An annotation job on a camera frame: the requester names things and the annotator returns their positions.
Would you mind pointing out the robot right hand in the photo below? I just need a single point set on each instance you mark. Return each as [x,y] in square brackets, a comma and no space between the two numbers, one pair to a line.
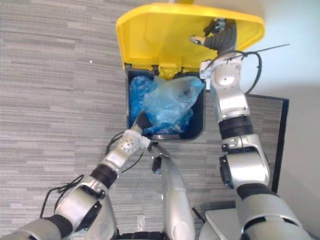
[221,40]

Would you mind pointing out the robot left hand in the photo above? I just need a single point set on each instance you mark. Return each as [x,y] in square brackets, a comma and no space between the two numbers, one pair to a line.
[143,122]

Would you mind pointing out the light blue packed rubbish bag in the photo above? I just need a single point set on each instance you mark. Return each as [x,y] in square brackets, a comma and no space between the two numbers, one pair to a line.
[167,100]

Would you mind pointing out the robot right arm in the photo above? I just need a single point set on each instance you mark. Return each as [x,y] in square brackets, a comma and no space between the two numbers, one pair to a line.
[250,170]

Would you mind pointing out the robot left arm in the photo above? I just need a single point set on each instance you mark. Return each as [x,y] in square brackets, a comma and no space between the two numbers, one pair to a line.
[80,200]

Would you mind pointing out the blue bin liner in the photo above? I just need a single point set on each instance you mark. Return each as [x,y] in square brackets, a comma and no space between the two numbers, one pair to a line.
[137,92]

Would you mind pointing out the dark grey large trash can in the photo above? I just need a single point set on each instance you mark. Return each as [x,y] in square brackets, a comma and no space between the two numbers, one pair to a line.
[201,117]

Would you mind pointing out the yellow trash can lid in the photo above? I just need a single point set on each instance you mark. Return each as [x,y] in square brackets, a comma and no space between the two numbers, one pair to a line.
[155,32]

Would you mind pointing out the robot silver leg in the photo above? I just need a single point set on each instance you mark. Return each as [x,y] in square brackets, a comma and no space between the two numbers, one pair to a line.
[175,195]

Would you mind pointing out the robot black waist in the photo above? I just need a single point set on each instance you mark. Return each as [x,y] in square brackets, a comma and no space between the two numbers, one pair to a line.
[140,236]

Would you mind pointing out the black framed panel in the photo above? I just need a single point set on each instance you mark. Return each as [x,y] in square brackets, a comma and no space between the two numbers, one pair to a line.
[282,140]

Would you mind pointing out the robot silver body cover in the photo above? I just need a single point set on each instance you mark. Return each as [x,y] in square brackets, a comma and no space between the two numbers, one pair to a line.
[220,225]

